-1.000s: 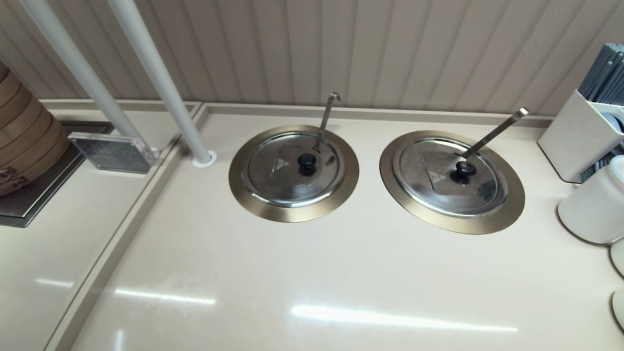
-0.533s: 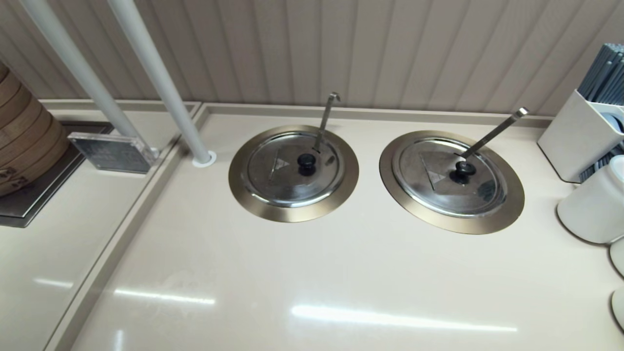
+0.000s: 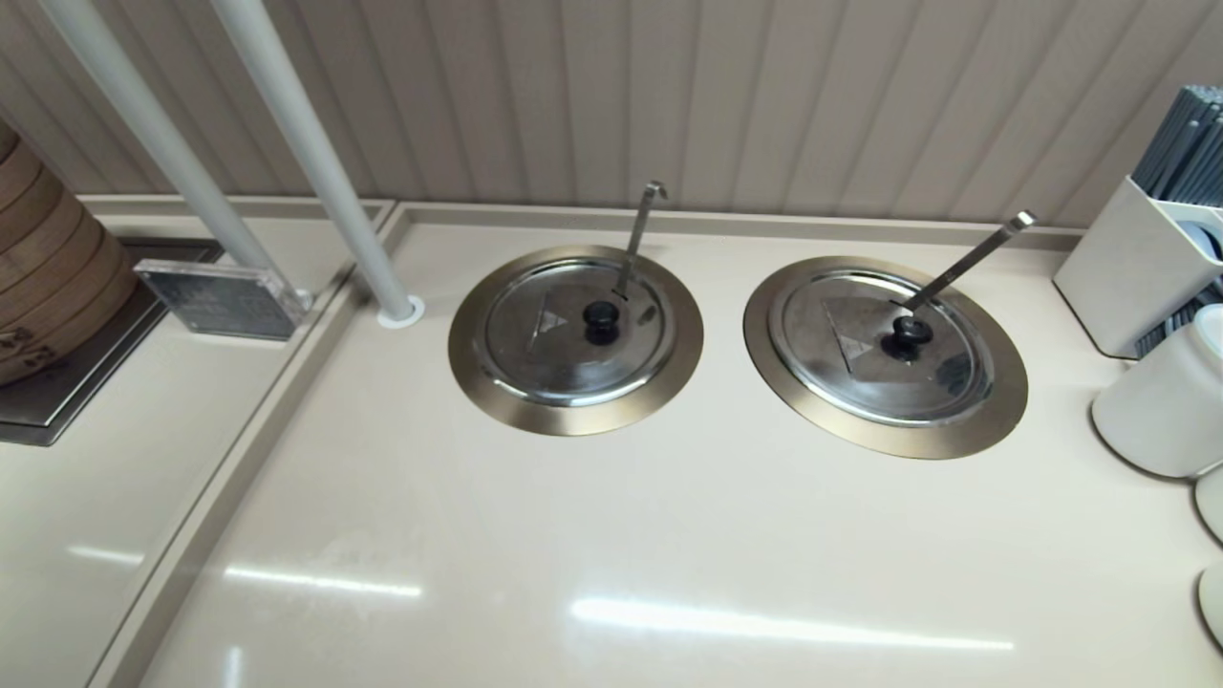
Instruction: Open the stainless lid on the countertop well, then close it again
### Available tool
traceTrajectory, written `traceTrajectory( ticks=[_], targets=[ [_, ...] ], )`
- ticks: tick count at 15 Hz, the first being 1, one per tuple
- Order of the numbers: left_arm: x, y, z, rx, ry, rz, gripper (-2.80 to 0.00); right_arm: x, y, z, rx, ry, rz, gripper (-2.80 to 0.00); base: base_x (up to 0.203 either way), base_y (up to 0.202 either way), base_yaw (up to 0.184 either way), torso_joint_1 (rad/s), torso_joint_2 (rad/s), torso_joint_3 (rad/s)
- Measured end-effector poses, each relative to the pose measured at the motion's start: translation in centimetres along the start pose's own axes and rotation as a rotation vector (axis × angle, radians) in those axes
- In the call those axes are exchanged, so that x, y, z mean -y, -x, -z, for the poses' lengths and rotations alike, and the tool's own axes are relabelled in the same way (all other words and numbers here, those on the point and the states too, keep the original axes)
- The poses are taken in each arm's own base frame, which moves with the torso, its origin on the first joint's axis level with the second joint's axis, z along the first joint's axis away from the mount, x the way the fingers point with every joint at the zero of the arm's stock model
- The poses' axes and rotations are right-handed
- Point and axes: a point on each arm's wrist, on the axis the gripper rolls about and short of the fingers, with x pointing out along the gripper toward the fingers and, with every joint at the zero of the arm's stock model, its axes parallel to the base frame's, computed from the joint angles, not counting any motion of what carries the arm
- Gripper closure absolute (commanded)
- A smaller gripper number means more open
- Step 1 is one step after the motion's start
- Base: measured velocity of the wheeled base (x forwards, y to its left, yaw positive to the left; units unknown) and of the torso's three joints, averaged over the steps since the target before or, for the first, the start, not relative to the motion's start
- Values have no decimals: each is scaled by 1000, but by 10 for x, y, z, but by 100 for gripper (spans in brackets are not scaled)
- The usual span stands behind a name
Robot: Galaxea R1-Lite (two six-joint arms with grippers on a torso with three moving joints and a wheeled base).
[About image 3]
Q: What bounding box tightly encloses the white ceramic jar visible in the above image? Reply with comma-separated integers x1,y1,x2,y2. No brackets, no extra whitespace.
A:
1091,304,1223,481

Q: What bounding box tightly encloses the white metal pole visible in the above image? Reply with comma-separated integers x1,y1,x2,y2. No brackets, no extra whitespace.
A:
36,0,314,312
210,0,426,331

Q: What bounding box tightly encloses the bamboo steamer stack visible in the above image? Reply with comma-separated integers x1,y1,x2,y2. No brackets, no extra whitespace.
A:
0,119,139,388

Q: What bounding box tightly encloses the steel lid black knob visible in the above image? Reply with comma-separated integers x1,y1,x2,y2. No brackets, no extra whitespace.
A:
475,260,677,409
767,269,997,428

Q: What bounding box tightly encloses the steel ladle handle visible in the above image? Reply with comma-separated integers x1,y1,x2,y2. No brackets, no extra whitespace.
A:
611,182,668,299
898,210,1038,313

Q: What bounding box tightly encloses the grey chopsticks bundle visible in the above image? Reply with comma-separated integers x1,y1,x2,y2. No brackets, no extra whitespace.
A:
1130,84,1223,359

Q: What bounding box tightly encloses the white utensil holder box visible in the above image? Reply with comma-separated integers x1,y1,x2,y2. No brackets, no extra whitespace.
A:
1051,175,1223,361

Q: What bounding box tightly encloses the clear acrylic sign block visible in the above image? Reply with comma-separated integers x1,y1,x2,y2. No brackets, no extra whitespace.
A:
134,260,314,342

